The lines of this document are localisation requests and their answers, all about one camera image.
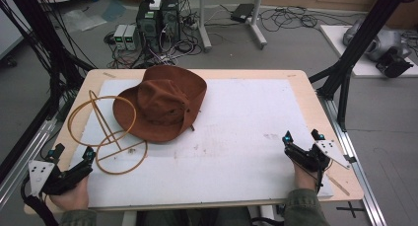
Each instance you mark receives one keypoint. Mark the thin wooden stick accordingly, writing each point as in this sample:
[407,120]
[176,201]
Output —
[338,185]

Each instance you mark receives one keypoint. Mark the black device on board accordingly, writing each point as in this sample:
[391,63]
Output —
[392,64]

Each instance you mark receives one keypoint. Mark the aluminium rail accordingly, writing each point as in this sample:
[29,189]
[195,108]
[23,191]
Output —
[351,160]
[23,160]

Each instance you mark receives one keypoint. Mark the person's right hand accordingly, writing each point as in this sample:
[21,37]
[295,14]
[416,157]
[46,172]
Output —
[305,180]

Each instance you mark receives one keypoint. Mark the black metal frame post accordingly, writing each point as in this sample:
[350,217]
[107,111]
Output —
[361,38]

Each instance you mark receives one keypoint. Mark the person's left hand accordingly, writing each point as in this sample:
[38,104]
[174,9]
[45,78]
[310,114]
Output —
[74,198]

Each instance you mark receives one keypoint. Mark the small white box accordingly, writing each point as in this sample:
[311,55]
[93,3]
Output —
[155,2]

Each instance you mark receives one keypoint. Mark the white floor board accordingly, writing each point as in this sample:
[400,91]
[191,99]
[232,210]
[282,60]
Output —
[335,41]

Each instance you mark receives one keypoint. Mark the grey robot shell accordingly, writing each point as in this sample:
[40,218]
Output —
[384,41]

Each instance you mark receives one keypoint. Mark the white table mat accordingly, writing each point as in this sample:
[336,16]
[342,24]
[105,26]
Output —
[230,120]

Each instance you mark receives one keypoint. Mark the plain black computer tower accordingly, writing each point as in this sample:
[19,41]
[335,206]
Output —
[171,18]

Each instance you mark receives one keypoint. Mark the clear plastic sheet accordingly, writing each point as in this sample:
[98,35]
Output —
[83,20]

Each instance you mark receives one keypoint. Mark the white power unit green display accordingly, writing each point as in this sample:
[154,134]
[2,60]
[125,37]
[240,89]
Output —
[131,37]
[120,37]

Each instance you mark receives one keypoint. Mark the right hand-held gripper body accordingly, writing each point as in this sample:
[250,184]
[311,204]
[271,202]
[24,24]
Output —
[309,160]

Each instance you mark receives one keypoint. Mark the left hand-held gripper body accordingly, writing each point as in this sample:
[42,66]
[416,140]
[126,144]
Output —
[65,181]

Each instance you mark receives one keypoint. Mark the white metal stand leg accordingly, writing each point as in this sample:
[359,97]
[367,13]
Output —
[257,25]
[205,28]

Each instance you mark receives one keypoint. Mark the flat black box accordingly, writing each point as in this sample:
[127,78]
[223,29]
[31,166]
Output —
[242,12]

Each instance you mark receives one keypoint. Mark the brown suede brimmed hat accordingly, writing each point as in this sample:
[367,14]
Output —
[164,101]

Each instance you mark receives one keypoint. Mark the black computer tower green label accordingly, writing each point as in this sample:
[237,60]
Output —
[148,25]

